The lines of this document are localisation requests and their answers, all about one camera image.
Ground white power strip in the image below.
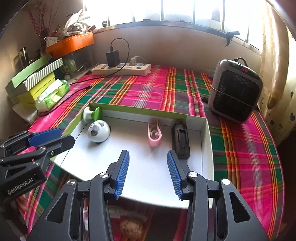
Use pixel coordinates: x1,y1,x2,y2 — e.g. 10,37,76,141
91,63,151,76

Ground green striped box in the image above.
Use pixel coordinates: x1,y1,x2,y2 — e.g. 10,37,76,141
6,55,64,94

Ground white panda egg toy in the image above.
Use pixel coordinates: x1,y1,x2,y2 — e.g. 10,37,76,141
87,120,111,143

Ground heart pattern curtain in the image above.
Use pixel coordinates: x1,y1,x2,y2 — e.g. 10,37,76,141
258,2,295,145

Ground grey portable heater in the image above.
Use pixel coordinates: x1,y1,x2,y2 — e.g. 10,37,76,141
208,59,263,123

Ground black charger adapter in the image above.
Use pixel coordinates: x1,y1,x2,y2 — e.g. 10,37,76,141
106,47,120,67

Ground red flower branches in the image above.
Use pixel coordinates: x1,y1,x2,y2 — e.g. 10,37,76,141
25,1,62,48

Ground pink clip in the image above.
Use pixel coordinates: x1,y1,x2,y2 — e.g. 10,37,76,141
147,121,162,148

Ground green tissue pack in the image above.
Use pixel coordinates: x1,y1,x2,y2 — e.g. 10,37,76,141
35,79,70,113

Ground black charger cable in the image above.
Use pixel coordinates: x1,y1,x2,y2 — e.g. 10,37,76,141
36,38,131,117

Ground black rectangular device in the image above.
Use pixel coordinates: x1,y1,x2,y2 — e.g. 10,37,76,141
171,121,191,160

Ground plaid bed cloth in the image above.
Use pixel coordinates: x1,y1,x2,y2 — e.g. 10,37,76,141
30,65,285,240

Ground green white spool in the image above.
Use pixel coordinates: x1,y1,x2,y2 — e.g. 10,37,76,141
82,106,102,123

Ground orange tray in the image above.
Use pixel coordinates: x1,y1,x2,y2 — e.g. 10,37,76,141
45,32,94,58

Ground white plug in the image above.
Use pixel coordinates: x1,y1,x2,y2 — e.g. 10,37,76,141
128,56,147,66

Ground green white cardboard box tray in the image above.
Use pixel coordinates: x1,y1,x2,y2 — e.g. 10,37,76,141
54,104,214,208

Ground walnut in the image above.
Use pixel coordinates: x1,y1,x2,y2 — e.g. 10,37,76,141
120,219,144,240

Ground yellow green box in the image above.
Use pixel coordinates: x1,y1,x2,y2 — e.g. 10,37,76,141
17,72,56,108

